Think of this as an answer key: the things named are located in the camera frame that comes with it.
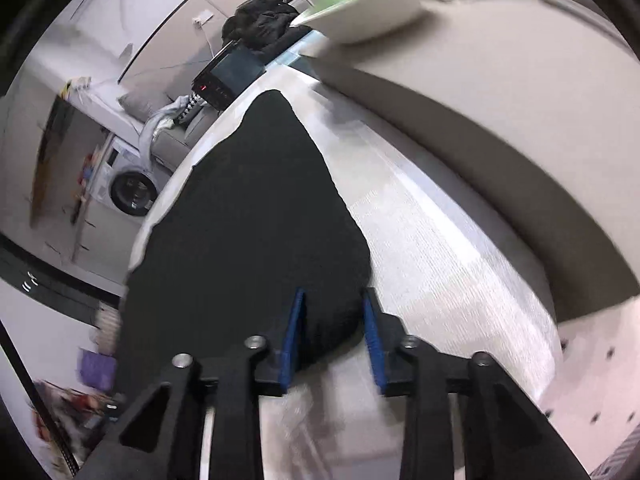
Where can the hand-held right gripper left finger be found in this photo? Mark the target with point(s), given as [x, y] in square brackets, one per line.
[295, 330]

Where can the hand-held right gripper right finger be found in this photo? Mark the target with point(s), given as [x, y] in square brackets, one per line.
[372, 340]

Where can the black knit sweater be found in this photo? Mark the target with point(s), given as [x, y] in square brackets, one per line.
[260, 210]

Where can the pile of dark clothes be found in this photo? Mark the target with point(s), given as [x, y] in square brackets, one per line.
[265, 20]

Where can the white checked table cloth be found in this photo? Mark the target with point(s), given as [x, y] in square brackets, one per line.
[425, 260]

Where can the purple bag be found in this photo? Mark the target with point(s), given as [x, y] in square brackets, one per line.
[95, 367]

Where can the white washing machine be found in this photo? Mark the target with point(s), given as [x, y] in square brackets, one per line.
[131, 191]

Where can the beige sofa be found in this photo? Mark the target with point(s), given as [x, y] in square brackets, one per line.
[175, 147]

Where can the white perforated board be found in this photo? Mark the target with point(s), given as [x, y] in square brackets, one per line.
[595, 360]

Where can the white crumpled cloth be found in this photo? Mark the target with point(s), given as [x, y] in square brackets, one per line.
[155, 125]

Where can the black device with red display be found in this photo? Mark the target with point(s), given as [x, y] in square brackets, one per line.
[230, 72]

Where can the grey pillow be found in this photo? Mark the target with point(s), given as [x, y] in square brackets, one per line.
[140, 104]

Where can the light blue cloth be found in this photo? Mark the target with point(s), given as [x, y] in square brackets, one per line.
[295, 52]

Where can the white bowl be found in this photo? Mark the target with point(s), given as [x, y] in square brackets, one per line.
[370, 15]

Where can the white wall socket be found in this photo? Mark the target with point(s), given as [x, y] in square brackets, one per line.
[201, 20]

